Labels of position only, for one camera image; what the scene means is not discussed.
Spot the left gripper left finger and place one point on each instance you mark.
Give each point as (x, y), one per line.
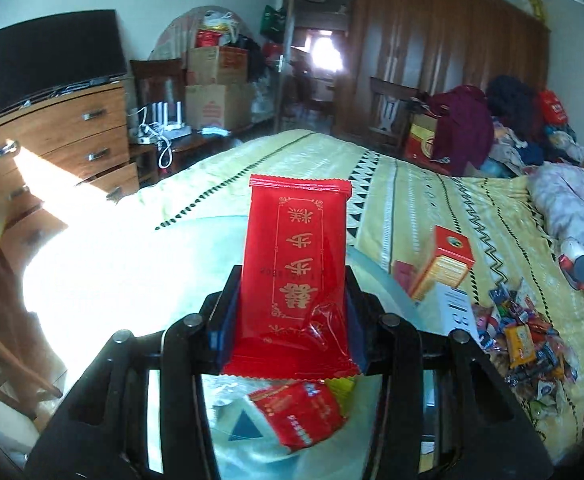
(138, 410)

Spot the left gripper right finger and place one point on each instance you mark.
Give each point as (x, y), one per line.
(443, 411)

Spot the red wedding candy packet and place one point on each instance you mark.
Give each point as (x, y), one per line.
(292, 315)

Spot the white duvet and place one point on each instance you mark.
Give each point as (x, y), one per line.
(557, 191)

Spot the orange cracker packet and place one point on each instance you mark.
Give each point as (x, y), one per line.
(521, 349)

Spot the yellow patterned bedspread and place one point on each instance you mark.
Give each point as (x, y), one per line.
(394, 208)

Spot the white grey carton box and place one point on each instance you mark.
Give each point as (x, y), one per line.
(444, 309)

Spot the orange red tea box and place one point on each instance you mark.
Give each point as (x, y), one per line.
(447, 259)

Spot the red white small packet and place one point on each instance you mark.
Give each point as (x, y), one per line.
(301, 414)

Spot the flat red box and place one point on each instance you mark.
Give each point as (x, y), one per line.
(404, 274)

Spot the maroon clothing pile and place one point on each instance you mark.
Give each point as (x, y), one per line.
(464, 130)

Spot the red yellow gift bag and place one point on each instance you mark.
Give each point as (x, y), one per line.
(420, 141)

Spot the wooden chair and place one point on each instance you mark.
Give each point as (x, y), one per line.
(390, 117)

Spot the wooden wardrobe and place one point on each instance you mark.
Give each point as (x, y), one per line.
(433, 46)

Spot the wooden drawer dresser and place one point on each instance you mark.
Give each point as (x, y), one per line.
(56, 158)

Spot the white wifi router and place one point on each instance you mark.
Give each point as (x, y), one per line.
(162, 121)

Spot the lower cardboard box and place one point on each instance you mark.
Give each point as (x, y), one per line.
(226, 106)

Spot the cardboard box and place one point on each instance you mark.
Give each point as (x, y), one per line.
(226, 106)
(216, 65)

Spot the black television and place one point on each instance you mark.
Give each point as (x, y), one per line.
(58, 51)

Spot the upper cardboard box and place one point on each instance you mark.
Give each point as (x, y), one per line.
(216, 65)

